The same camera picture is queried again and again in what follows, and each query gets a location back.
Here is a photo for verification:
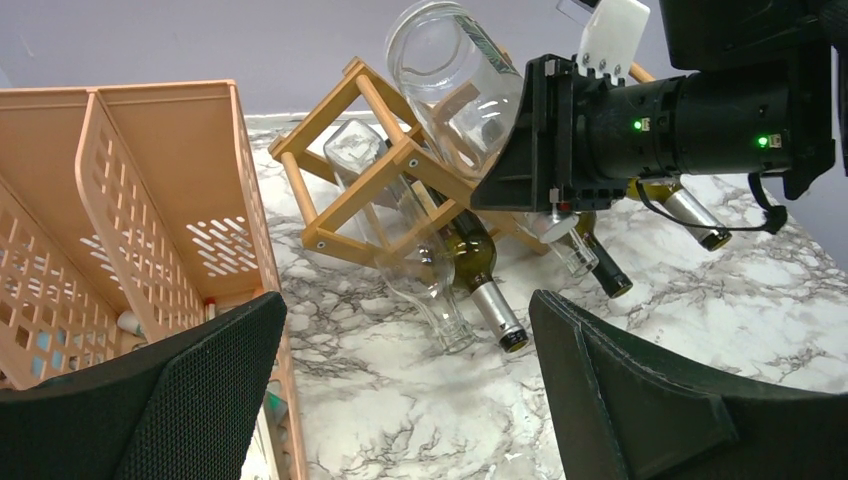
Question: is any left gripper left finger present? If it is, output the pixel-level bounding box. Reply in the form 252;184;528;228
1;292;287;479

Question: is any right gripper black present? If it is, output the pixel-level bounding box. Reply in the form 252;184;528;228
471;54;674;213

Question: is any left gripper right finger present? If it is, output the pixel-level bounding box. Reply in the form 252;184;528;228
529;290;847;479

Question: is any green wine bottle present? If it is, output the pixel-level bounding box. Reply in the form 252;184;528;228
396;176;529;354
626;179;733;252
576;211;633;299

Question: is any round clear glass decanter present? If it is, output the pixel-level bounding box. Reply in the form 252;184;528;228
385;1;577;246

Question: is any clear round glass bottle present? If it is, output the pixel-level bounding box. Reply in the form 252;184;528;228
323;119;476;354

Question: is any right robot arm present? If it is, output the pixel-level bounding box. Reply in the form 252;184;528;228
470;1;847;234

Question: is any wooden lattice wine rack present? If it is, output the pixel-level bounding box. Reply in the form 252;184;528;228
268;42;657;270

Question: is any peach plastic file organizer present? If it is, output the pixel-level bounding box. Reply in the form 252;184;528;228
0;80;309;480

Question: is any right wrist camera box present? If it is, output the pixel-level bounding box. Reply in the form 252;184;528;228
557;0;651;85

